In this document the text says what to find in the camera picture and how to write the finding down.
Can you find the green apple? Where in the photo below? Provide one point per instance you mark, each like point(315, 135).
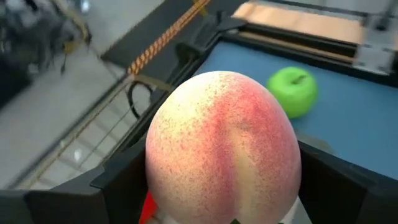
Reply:
point(292, 93)

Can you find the wooden table side board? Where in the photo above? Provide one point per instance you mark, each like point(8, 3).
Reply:
point(295, 21)

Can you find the black striped-edge floor mat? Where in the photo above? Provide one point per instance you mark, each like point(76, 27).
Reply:
point(194, 31)
point(144, 34)

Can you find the dark equipment pile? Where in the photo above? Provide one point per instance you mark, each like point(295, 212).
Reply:
point(31, 37)

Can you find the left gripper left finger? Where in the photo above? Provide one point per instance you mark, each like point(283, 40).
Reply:
point(77, 205)

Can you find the pink peach with green leaf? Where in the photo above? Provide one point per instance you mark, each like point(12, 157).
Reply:
point(217, 149)

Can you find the black table frame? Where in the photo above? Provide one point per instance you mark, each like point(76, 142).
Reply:
point(342, 67)

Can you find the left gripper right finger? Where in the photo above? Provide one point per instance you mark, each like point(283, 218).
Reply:
point(348, 199)

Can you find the silver metal bracket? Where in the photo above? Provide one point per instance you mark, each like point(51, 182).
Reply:
point(376, 53)

